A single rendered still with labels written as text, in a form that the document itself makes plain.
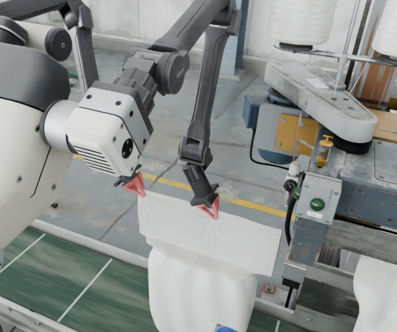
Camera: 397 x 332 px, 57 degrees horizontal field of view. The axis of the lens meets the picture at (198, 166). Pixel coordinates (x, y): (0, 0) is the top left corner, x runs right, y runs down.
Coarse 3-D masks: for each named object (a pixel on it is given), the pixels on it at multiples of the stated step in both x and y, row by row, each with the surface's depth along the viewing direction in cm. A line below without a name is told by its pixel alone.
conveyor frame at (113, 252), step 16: (32, 224) 198; (48, 224) 194; (64, 240) 194; (80, 240) 188; (96, 240) 185; (112, 256) 184; (128, 256) 179; (0, 304) 156; (16, 304) 156; (256, 304) 160; (272, 304) 157; (16, 320) 157; (32, 320) 151; (48, 320) 145; (288, 320) 157
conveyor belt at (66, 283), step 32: (32, 256) 179; (64, 256) 180; (96, 256) 181; (0, 288) 162; (32, 288) 163; (64, 288) 164; (96, 288) 165; (128, 288) 166; (64, 320) 150; (96, 320) 151; (128, 320) 152; (256, 320) 155
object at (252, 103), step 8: (248, 96) 123; (256, 96) 124; (264, 96) 125; (248, 104) 120; (256, 104) 118; (248, 112) 120; (256, 112) 119; (248, 120) 120; (256, 120) 121; (256, 128) 126
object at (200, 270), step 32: (160, 224) 127; (192, 224) 121; (224, 224) 116; (256, 224) 111; (160, 256) 126; (192, 256) 125; (224, 256) 123; (256, 256) 117; (160, 288) 132; (192, 288) 125; (224, 288) 120; (256, 288) 127; (160, 320) 140; (192, 320) 132; (224, 320) 127
